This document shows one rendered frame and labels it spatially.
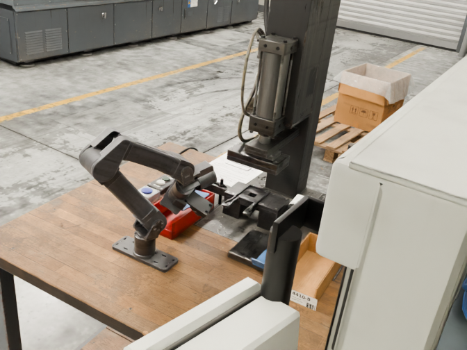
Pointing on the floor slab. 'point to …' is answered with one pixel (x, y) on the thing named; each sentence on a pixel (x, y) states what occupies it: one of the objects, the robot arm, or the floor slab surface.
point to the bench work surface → (125, 267)
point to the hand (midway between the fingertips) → (171, 203)
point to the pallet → (333, 151)
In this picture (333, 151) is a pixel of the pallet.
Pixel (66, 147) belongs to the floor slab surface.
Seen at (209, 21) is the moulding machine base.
